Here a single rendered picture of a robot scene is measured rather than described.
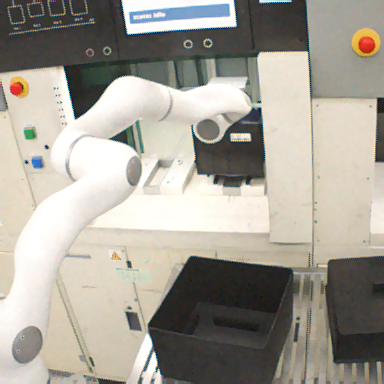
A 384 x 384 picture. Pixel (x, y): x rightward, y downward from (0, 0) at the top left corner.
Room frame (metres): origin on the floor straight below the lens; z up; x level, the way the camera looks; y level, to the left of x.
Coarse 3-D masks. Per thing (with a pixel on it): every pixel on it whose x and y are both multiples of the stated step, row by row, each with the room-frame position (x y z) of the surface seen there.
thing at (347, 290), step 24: (336, 264) 1.04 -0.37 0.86; (360, 264) 1.02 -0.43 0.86; (336, 288) 0.94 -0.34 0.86; (360, 288) 0.92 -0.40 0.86; (336, 312) 0.86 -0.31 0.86; (360, 312) 0.84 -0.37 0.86; (336, 336) 0.81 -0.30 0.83; (360, 336) 0.78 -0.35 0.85; (336, 360) 0.79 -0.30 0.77; (360, 360) 0.77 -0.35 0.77
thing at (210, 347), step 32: (192, 256) 1.08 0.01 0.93; (192, 288) 1.07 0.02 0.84; (224, 288) 1.05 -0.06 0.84; (256, 288) 1.01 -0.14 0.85; (288, 288) 0.91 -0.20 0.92; (160, 320) 0.90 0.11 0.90; (192, 320) 0.98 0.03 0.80; (224, 320) 0.97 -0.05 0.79; (256, 320) 0.97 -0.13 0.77; (288, 320) 0.91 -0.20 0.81; (160, 352) 0.83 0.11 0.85; (192, 352) 0.80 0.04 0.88; (224, 352) 0.76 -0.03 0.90; (256, 352) 0.73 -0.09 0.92
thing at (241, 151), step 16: (224, 80) 1.57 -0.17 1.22; (240, 80) 1.55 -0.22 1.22; (192, 128) 1.48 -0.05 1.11; (240, 128) 1.44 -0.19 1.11; (256, 128) 1.42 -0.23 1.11; (208, 144) 1.47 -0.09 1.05; (224, 144) 1.46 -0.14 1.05; (240, 144) 1.44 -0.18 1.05; (256, 144) 1.43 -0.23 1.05; (208, 160) 1.47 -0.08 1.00; (224, 160) 1.46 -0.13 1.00; (240, 160) 1.44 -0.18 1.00; (256, 160) 1.43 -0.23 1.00; (208, 176) 1.47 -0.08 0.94
